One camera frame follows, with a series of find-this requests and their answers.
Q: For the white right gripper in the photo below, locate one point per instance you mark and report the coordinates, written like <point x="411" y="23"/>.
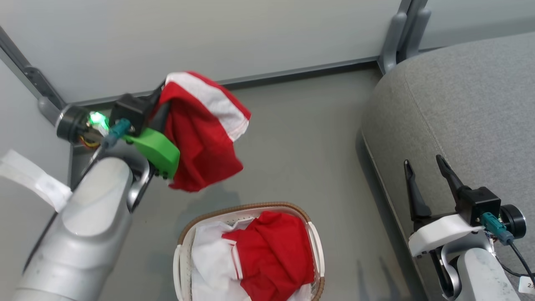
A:
<point x="439" y="232"/>

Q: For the grey fabric sofa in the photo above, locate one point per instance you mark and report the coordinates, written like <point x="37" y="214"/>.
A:
<point x="459" y="108"/>

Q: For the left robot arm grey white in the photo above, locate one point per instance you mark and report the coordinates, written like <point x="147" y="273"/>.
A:
<point x="87" y="221"/>

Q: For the white paper tag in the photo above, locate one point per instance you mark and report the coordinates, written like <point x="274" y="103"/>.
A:
<point x="528" y="285"/>

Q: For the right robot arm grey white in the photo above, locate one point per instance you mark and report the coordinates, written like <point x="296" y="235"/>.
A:
<point x="480" y="271"/>

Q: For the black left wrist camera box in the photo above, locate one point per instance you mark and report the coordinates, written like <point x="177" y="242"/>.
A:
<point x="131" y="110"/>

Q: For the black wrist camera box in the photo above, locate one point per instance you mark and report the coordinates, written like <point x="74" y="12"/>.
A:
<point x="131" y="110"/>
<point x="478" y="205"/>

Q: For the plain red garment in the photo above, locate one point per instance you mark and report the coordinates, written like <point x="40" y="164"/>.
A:
<point x="271" y="255"/>

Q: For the red and white garment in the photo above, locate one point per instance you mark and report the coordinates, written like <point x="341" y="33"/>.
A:
<point x="200" y="138"/>

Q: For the grey partition bottom rail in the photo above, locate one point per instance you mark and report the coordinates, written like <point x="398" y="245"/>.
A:
<point x="271" y="75"/>

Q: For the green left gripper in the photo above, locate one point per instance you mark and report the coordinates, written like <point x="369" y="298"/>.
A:
<point x="156" y="148"/>

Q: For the white laundry basket brown rim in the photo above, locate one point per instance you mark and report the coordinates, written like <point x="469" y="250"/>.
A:
<point x="250" y="207"/>

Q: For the grey partition post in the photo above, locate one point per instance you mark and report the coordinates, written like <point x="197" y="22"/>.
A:
<point x="403" y="33"/>
<point x="33" y="79"/>

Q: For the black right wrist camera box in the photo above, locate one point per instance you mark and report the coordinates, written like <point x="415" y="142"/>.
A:
<point x="478" y="205"/>

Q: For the white tape strip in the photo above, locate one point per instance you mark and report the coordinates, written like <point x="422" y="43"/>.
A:
<point x="35" y="179"/>

